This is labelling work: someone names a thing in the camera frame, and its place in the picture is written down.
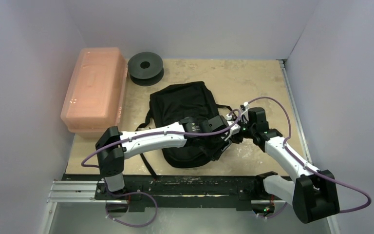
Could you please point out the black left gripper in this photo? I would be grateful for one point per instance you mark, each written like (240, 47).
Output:
(194, 124)

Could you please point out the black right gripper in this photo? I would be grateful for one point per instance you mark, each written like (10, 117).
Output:
(237, 138)

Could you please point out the black student backpack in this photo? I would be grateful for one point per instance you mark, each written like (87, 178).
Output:
(175, 103)

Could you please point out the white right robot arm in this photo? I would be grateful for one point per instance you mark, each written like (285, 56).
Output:
(307, 191)

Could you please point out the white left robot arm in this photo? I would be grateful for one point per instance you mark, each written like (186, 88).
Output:
(210, 136)

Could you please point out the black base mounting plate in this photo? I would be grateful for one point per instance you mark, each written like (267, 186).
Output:
(225, 192)

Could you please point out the black filament spool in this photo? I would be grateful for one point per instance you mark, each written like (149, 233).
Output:
(146, 68)

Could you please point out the translucent pink storage box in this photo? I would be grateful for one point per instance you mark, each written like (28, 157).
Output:
(95, 96)

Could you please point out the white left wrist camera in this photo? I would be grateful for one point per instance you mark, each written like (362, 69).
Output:
(233, 121)

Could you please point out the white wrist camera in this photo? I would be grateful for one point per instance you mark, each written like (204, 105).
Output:
(244, 107)
(233, 121)

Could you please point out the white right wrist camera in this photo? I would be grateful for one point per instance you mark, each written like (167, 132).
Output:
(244, 107)

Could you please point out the aluminium frame rail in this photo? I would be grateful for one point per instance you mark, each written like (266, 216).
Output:
(188, 127)

